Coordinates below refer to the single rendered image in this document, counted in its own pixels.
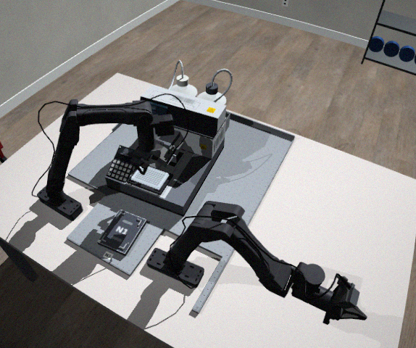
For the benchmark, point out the black raised edge strip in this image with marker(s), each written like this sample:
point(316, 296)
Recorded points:
point(244, 119)

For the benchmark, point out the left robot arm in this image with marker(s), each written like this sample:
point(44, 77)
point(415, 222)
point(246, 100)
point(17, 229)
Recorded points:
point(139, 115)

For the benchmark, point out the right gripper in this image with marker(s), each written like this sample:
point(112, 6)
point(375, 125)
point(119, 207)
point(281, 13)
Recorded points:
point(329, 303)

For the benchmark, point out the white plastic bottle with cap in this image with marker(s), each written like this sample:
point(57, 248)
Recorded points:
point(183, 86)

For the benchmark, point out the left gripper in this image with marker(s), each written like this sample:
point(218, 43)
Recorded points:
point(148, 148)

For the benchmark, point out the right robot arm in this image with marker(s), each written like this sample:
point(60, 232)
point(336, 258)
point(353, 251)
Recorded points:
point(272, 275)

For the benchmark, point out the white multi-well plate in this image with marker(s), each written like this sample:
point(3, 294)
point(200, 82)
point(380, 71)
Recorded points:
point(151, 177)

